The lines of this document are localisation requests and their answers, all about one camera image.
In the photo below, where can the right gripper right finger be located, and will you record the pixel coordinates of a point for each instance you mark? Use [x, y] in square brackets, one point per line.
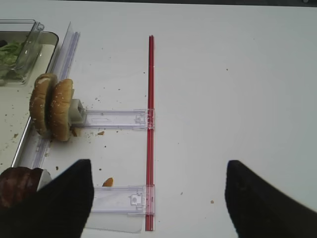
[259, 210]

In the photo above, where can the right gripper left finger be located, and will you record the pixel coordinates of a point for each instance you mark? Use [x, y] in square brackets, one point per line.
[58, 210]

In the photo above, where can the white pusher block meat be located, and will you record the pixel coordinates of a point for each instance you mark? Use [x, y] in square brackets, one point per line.
[45, 178]

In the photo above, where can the bacon meat stack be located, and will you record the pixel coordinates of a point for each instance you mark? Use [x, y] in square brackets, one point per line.
[16, 184]

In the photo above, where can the green lettuce in container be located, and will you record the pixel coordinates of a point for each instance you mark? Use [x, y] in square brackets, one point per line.
[9, 54]

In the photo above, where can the orange food crumb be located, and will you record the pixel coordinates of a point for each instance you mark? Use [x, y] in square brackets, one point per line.
[109, 182]

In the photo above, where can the right red strip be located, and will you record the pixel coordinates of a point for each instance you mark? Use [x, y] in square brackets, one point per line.
[149, 217]

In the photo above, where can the white pusher block bun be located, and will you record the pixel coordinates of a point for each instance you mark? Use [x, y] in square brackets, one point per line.
[76, 112]

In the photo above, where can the sesame bun rear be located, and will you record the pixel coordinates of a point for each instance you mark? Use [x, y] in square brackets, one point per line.
[59, 117]

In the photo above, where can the sesame bun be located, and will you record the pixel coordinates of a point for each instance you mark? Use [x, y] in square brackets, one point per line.
[40, 101]
[59, 117]

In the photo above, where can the sesame bun front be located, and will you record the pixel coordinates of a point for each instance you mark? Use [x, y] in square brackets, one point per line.
[40, 101]

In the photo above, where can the white metal tray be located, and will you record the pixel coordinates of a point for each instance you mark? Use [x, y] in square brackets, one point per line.
[14, 105]

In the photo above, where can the clear plastic container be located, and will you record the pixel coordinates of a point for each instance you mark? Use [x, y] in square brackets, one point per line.
[27, 31]

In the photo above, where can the right clear vertical rail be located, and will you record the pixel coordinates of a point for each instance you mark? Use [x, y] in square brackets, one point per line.
[61, 70]

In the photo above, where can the lower right clear rail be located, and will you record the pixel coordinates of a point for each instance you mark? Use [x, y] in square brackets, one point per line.
[131, 200]

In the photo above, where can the upper right clear rail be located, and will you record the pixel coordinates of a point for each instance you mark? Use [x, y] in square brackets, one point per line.
[118, 119]

